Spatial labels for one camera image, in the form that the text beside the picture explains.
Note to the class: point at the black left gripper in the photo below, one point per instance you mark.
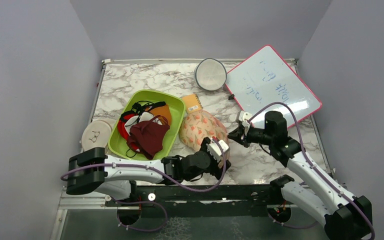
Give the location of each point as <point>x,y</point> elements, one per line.
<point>216,171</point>

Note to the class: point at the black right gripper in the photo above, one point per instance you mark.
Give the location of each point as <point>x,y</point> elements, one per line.
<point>238,135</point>

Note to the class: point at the peach floral mesh laundry bag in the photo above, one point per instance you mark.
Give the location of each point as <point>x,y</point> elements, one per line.
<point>198,125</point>

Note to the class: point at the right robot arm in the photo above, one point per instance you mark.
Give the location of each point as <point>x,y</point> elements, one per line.
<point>342,215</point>

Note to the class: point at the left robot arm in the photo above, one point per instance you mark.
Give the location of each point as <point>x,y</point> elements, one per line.
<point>94,171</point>

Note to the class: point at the maroon bra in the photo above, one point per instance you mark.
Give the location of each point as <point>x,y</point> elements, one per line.
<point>145,146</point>

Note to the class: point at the orange bra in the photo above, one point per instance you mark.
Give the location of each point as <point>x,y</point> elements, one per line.
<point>163,113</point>

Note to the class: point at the red and white bra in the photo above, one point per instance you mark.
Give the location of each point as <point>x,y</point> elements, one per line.
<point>141,126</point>

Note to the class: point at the flat round white laundry bag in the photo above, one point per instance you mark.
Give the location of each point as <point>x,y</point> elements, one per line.
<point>96,134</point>

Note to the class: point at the yellow spiral notebook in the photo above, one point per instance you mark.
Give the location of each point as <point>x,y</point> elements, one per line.
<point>192,103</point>

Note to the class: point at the green plastic tray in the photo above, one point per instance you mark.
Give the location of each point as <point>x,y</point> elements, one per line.
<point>118,144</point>

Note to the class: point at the pink framed whiteboard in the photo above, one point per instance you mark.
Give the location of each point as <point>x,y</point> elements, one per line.
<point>264,79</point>

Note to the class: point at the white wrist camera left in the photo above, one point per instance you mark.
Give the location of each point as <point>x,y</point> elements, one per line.
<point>219,150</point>

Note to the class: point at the black strap bra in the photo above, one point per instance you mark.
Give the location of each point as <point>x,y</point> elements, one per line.
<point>140,107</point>

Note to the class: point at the aluminium table frame rail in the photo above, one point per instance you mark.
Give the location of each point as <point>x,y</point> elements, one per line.
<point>90,201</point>

